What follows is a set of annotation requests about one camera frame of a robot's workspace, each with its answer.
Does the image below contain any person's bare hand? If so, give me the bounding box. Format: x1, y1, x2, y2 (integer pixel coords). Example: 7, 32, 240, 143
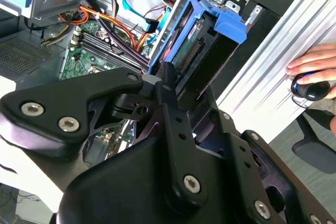
286, 42, 336, 88

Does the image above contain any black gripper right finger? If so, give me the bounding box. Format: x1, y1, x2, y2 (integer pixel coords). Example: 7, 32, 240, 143
188, 90, 336, 224

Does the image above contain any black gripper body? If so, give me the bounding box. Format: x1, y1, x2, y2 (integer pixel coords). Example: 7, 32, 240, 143
56, 134, 271, 224

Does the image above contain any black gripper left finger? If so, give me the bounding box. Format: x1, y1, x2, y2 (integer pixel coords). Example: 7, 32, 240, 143
0, 62, 208, 209

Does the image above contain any hard disk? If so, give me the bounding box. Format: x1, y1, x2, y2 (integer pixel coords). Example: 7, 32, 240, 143
148, 0, 247, 101

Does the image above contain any round black tool blue ring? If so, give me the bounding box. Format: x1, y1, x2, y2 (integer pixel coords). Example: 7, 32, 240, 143
290, 72, 332, 102

